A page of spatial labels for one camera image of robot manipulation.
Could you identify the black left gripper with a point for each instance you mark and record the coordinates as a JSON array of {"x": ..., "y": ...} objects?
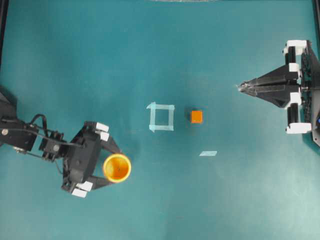
[{"x": 80, "y": 160}]

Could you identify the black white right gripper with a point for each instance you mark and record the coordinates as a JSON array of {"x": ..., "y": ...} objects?
[{"x": 268, "y": 87}]

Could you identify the orange yellow cup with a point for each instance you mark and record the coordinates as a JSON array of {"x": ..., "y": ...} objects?
[{"x": 117, "y": 168}]

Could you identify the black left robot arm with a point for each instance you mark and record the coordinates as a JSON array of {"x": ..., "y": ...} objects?
[{"x": 22, "y": 135}]

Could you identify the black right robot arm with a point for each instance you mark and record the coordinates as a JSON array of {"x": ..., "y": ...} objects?
[{"x": 310, "y": 109}]

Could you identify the tape square outline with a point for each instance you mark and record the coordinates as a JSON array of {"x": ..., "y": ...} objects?
[{"x": 161, "y": 117}]

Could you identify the orange cube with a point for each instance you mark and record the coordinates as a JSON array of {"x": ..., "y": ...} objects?
[{"x": 196, "y": 117}]

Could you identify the tape strip on table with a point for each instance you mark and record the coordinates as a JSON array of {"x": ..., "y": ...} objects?
[{"x": 211, "y": 153}]

